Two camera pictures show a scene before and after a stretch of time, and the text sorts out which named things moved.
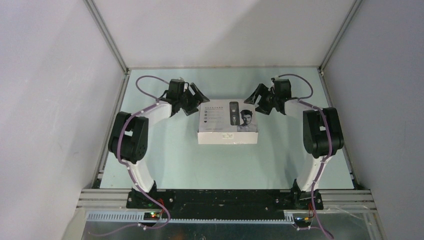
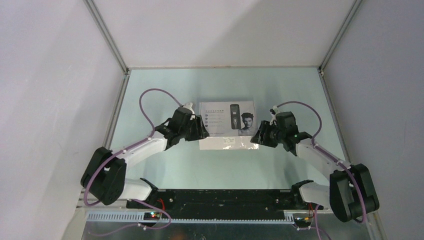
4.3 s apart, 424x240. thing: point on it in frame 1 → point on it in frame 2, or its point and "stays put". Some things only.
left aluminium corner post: [106, 34] stays put
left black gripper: [200, 98] → [200, 132]
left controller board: [151, 216] stays put
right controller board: [302, 221] stays put
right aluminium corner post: [339, 34] stays put
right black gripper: [261, 90] → [264, 128]
